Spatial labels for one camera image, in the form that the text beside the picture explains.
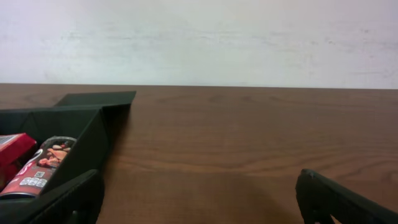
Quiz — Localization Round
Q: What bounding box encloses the red Pringles can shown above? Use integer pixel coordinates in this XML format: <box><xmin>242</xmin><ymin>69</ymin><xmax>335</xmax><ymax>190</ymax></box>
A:
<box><xmin>1</xmin><ymin>136</ymin><xmax>76</xmax><ymax>200</ymax></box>

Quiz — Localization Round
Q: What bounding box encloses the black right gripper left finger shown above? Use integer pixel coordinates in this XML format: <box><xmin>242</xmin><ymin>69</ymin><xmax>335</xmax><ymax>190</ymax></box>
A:
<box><xmin>18</xmin><ymin>170</ymin><xmax>104</xmax><ymax>224</ymax></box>

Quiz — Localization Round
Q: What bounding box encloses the red wafer snack box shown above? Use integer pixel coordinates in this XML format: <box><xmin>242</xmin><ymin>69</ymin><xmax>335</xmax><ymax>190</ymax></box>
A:
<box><xmin>1</xmin><ymin>133</ymin><xmax>37</xmax><ymax>190</ymax></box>

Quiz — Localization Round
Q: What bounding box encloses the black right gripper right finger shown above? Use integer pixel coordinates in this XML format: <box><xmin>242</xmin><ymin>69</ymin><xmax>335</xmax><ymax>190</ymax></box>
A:
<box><xmin>295</xmin><ymin>169</ymin><xmax>397</xmax><ymax>224</ymax></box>

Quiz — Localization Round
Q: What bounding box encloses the black open gift box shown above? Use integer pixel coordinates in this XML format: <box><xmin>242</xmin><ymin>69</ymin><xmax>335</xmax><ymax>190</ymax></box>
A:
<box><xmin>1</xmin><ymin>91</ymin><xmax>135</xmax><ymax>223</ymax></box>

